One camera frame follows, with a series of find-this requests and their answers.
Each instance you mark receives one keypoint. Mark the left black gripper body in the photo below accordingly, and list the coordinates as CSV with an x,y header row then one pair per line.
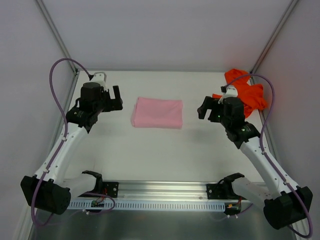
x,y
111,100

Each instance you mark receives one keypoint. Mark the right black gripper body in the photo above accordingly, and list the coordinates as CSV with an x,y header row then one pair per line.
x,y
211,110

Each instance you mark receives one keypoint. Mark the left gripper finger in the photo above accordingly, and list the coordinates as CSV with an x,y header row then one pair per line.
x,y
117,95
106,94

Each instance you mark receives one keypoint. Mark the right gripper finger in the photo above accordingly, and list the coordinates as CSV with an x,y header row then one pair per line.
x,y
210,103
201,111

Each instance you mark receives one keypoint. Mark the pink t shirt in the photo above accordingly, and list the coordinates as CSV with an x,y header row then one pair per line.
x,y
157,113

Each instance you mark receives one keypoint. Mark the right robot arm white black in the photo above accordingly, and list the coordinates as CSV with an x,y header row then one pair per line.
x,y
283,201

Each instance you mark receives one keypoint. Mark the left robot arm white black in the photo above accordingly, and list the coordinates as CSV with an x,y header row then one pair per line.
x,y
48,189

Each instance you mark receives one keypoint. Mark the orange t shirt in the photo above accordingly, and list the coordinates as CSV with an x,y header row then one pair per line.
x,y
252,96

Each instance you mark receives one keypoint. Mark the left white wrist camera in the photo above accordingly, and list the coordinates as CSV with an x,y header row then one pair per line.
x,y
100,78

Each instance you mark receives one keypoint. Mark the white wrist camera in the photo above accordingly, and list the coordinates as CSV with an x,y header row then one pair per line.
x,y
228,91
100,78

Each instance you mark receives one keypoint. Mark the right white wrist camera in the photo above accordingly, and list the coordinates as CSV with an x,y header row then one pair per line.
x,y
228,91

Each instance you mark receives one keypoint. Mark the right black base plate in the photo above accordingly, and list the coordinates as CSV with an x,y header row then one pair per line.
x,y
221,191

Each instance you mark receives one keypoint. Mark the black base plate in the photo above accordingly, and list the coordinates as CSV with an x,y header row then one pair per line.
x,y
221,191
110,188

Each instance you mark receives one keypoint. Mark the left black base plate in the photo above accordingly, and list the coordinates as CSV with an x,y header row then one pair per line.
x,y
110,188

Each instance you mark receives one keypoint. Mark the white slotted cable duct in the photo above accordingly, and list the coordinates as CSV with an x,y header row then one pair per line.
x,y
147,205

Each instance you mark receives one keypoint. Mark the aluminium mounting rail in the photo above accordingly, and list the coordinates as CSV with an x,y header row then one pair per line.
x,y
163,190

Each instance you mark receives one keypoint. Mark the left aluminium frame post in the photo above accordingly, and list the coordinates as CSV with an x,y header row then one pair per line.
x,y
52,27

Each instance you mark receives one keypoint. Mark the aluminium frame post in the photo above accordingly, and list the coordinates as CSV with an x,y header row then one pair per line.
x,y
275,34
52,27

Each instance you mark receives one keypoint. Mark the right aluminium frame post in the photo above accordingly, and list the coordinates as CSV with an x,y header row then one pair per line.
x,y
275,34

